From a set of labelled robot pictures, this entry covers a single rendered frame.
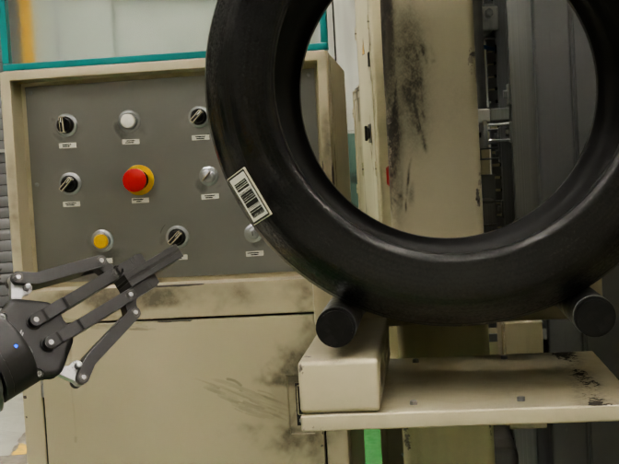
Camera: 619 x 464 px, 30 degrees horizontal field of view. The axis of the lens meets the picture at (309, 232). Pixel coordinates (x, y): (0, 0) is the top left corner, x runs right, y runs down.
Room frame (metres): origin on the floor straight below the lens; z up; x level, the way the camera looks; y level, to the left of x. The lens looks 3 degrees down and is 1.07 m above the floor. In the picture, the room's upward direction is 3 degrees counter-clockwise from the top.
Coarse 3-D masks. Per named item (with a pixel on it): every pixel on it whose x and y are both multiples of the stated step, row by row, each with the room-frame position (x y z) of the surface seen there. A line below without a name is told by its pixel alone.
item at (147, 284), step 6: (150, 276) 1.17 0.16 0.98; (156, 276) 1.17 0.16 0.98; (144, 282) 1.17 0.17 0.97; (150, 282) 1.17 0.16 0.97; (156, 282) 1.17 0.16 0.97; (132, 288) 1.16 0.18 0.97; (138, 288) 1.16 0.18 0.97; (144, 288) 1.16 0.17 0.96; (150, 288) 1.17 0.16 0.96; (138, 294) 1.16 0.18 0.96; (126, 306) 1.15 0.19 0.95; (132, 306) 1.15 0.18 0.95; (126, 312) 1.15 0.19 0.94
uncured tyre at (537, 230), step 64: (256, 0) 1.26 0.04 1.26; (320, 0) 1.52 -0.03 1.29; (576, 0) 1.49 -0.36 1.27; (256, 64) 1.26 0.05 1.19; (256, 128) 1.26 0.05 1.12; (320, 192) 1.52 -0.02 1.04; (576, 192) 1.48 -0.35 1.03; (320, 256) 1.26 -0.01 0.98; (384, 256) 1.24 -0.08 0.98; (448, 256) 1.23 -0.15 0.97; (512, 256) 1.23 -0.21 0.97; (576, 256) 1.23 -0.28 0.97; (448, 320) 1.27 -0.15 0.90
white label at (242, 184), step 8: (232, 176) 1.29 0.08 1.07; (240, 176) 1.27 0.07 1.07; (248, 176) 1.26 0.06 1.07; (232, 184) 1.29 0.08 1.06; (240, 184) 1.28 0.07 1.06; (248, 184) 1.27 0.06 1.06; (240, 192) 1.29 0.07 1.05; (248, 192) 1.28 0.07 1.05; (256, 192) 1.27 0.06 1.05; (240, 200) 1.29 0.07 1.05; (248, 200) 1.28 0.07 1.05; (256, 200) 1.27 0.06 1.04; (248, 208) 1.29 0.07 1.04; (256, 208) 1.28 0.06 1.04; (264, 208) 1.27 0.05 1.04; (256, 216) 1.28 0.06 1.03; (264, 216) 1.27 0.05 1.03
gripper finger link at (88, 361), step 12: (132, 312) 1.14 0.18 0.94; (120, 324) 1.13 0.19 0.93; (132, 324) 1.14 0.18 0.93; (108, 336) 1.12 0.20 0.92; (120, 336) 1.13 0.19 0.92; (96, 348) 1.11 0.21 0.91; (108, 348) 1.12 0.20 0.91; (84, 360) 1.10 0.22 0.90; (96, 360) 1.10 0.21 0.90; (84, 372) 1.09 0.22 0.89; (72, 384) 1.10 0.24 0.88
